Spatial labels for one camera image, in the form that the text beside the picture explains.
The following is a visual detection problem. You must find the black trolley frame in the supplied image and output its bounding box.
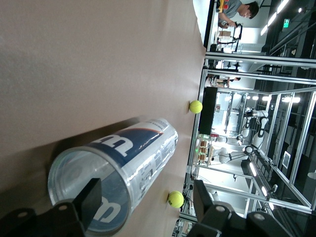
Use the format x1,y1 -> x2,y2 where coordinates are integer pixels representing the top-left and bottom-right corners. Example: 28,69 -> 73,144
217,22 -> 244,53

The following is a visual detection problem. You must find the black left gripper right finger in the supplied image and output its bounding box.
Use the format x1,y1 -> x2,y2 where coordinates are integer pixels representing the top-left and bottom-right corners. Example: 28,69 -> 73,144
187,180 -> 245,237

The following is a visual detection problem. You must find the aluminium cage frame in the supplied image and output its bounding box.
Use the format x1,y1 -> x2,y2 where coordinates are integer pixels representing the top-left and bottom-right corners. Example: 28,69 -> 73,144
246,86 -> 316,214

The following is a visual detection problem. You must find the black monitor screen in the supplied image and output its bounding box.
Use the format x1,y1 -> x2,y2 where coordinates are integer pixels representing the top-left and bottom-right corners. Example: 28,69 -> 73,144
198,86 -> 218,135

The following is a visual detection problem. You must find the brown table cover mat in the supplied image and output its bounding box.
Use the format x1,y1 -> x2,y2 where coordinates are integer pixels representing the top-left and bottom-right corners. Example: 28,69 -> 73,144
0,0 -> 207,237

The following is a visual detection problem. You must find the orange packaged snacks pile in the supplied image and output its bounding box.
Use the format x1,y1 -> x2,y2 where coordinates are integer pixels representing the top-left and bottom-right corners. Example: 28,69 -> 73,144
198,139 -> 209,162

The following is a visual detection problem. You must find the white tablet screen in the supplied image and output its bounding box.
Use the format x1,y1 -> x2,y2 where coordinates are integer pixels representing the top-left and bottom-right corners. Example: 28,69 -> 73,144
282,151 -> 292,169

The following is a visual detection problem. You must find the aluminium frame beam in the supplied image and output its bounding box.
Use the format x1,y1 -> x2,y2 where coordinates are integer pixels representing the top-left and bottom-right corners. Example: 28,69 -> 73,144
204,52 -> 316,69

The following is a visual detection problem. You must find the yellow tennis ball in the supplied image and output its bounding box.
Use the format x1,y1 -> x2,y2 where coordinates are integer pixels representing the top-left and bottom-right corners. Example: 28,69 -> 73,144
168,191 -> 185,209
189,100 -> 203,115

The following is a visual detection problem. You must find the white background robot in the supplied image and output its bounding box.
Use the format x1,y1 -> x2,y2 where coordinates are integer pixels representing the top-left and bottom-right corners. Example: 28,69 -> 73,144
238,108 -> 270,149

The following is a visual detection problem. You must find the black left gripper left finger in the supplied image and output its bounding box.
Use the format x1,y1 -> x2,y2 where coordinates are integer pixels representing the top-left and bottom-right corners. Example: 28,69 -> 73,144
34,178 -> 103,237

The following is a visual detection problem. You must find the person in white shirt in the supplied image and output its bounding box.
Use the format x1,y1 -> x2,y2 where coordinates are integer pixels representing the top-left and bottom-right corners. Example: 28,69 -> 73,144
206,75 -> 241,88

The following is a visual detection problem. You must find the long ceiling light strip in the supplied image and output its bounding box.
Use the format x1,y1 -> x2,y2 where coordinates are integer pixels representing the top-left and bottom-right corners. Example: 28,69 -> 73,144
276,0 -> 289,14
260,11 -> 277,36

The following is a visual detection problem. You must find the person in grey shirt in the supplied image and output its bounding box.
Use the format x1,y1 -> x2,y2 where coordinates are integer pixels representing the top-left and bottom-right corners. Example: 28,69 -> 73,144
218,0 -> 260,28

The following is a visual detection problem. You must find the clear blue tennis ball can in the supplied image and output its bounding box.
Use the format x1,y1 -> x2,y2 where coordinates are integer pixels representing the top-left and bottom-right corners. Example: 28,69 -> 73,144
47,118 -> 179,237

